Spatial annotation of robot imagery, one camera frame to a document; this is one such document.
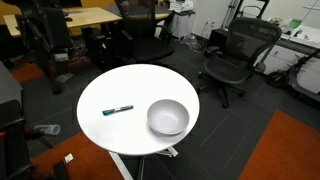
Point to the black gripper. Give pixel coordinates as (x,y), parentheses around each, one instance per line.
(55,26)

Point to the teal and white marker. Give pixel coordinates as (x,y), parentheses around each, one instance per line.
(117,109)

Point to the white bowl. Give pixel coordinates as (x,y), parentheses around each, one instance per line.
(168,116)

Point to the light wooden desk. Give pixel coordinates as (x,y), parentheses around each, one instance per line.
(90,16)

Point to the black computer tower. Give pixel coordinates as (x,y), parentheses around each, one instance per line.
(95,46)

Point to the dark grey cabinet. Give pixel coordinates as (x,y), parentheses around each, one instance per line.
(9,86)

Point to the black padded office chair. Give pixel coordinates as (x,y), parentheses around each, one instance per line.
(150,46)

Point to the clear plastic cup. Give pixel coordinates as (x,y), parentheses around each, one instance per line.
(50,129)

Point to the white drawer cabinet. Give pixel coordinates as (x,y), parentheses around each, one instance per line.
(182,25)

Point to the small white card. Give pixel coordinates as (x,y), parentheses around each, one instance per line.
(68,158)

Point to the white table base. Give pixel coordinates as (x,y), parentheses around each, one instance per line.
(118,163)

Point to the black mesh office chair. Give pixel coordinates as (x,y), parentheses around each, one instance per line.
(246,43)

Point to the green box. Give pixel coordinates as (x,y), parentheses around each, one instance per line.
(295,23)

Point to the white side desk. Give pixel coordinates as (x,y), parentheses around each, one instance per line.
(300,50)

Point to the black electric scooter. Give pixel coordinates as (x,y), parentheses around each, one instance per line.
(296,78)

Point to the black box by wall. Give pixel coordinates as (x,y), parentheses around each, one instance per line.
(218,38)

